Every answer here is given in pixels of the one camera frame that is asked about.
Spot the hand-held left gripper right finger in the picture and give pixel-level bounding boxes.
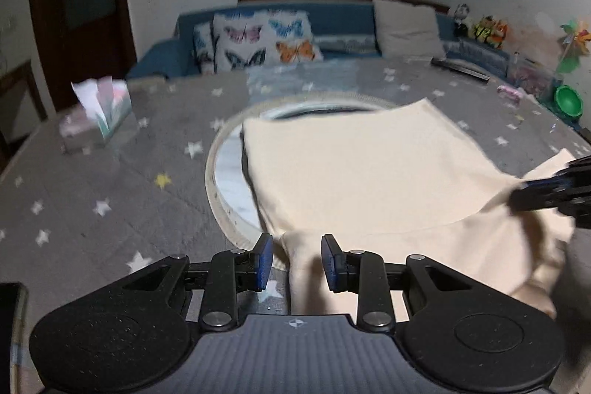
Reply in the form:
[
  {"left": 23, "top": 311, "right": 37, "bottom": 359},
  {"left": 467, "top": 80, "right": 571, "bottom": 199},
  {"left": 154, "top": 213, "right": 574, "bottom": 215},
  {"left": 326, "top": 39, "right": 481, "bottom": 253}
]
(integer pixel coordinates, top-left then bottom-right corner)
[{"left": 321, "top": 233, "right": 463, "bottom": 333}]

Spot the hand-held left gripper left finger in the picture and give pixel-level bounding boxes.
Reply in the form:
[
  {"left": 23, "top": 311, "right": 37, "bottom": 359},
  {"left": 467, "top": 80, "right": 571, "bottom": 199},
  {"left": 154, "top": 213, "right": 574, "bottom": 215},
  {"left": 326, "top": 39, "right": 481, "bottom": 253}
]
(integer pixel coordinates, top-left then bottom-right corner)
[{"left": 123, "top": 232, "right": 274, "bottom": 333}]

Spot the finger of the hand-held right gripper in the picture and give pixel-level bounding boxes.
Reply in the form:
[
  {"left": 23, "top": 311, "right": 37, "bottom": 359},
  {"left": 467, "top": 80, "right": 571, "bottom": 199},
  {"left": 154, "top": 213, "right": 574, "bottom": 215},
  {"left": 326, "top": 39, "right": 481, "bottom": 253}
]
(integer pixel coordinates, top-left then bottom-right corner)
[
  {"left": 510, "top": 187, "right": 578, "bottom": 214},
  {"left": 521, "top": 171, "right": 578, "bottom": 192}
]

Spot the cream cloth garment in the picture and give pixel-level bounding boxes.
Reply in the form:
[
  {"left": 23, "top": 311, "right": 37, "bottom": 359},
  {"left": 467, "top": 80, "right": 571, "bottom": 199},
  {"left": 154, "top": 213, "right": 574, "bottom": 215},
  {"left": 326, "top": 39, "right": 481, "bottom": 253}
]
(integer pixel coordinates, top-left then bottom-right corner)
[{"left": 241, "top": 97, "right": 578, "bottom": 322}]

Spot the green bowl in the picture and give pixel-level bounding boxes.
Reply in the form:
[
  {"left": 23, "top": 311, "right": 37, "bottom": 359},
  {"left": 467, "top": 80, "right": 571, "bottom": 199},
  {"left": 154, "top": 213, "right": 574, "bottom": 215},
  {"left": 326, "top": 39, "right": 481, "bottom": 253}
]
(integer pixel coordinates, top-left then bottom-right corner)
[{"left": 554, "top": 85, "right": 584, "bottom": 119}]

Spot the round marble turntable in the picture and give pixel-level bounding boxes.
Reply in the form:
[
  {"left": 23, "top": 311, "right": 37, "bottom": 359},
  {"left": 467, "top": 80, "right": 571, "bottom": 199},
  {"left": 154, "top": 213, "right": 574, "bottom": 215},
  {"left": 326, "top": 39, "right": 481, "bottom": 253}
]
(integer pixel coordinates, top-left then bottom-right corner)
[{"left": 204, "top": 95, "right": 399, "bottom": 253}]

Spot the clear plastic container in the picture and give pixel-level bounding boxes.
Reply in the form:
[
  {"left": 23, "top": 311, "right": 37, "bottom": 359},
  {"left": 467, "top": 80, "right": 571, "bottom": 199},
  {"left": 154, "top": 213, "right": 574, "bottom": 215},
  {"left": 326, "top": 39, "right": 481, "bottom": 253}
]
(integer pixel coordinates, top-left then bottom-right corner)
[{"left": 507, "top": 51, "right": 556, "bottom": 97}]

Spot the black remote control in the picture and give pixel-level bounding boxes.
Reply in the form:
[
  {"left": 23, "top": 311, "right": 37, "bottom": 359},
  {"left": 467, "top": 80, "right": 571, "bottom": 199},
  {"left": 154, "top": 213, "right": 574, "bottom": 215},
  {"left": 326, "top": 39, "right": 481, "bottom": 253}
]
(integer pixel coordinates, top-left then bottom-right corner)
[{"left": 430, "top": 57, "right": 491, "bottom": 83}]

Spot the colourful pinwheel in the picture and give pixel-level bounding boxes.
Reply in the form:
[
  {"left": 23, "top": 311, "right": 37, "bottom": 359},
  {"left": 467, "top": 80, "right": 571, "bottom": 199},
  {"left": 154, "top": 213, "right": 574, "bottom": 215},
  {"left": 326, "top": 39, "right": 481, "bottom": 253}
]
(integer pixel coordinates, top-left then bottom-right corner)
[{"left": 556, "top": 19, "right": 591, "bottom": 74}]

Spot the grey star tablecloth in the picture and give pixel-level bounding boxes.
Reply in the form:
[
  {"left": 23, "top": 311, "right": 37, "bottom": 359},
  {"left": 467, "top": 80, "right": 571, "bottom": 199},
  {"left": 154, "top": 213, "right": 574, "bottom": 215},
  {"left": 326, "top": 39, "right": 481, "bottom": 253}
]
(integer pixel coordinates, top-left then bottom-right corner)
[{"left": 0, "top": 57, "right": 591, "bottom": 394}]

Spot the yellow orange plush toy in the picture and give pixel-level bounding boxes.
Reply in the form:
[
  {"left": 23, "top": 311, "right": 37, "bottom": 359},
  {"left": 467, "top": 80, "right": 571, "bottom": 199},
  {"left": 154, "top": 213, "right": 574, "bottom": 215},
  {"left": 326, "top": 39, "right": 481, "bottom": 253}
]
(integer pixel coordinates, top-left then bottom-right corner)
[{"left": 472, "top": 14, "right": 509, "bottom": 49}]

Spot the black and white plush toy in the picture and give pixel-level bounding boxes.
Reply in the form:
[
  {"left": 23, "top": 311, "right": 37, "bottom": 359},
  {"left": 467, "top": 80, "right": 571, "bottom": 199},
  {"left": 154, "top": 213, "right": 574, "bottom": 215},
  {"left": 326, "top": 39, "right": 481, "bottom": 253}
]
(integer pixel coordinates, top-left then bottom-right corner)
[{"left": 452, "top": 3, "right": 472, "bottom": 38}]

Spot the beige cushion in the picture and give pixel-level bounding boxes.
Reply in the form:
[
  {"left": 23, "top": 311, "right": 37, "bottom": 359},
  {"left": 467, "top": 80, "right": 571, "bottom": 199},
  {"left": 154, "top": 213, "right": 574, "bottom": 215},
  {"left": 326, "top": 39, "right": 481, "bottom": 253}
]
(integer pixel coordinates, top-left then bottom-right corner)
[{"left": 372, "top": 0, "right": 447, "bottom": 61}]

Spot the tissue box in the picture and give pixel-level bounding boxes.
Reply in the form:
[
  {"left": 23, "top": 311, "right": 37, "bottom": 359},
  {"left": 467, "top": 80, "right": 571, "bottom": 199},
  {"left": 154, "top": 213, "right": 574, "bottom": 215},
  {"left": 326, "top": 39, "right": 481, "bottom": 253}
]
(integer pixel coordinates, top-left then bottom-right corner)
[{"left": 59, "top": 75, "right": 133, "bottom": 146}]

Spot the large butterfly print pillow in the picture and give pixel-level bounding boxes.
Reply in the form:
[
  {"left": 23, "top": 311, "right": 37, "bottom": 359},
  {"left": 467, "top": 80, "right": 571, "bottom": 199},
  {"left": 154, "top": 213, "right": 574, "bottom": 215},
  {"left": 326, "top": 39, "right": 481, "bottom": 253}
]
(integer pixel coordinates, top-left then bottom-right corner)
[{"left": 211, "top": 9, "right": 325, "bottom": 74}]

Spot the small butterfly print pillow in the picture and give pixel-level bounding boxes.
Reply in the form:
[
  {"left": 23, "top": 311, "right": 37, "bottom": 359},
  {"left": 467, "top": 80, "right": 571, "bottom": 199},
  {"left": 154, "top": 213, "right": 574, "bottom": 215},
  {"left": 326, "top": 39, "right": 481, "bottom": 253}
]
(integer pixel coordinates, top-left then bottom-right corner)
[{"left": 192, "top": 22, "right": 218, "bottom": 76}]

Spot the blue sofa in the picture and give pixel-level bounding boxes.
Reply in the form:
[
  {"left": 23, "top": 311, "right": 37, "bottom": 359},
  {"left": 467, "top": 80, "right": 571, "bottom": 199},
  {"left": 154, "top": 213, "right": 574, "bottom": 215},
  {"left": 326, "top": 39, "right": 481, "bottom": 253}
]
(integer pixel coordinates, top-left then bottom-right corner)
[{"left": 126, "top": 1, "right": 509, "bottom": 82}]

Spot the dark wooden chair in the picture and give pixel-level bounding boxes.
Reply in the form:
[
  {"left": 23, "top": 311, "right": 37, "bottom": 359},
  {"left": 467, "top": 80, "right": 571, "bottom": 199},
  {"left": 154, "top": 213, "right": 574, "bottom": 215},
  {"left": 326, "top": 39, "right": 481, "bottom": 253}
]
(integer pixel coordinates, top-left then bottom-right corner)
[{"left": 0, "top": 59, "right": 48, "bottom": 166}]

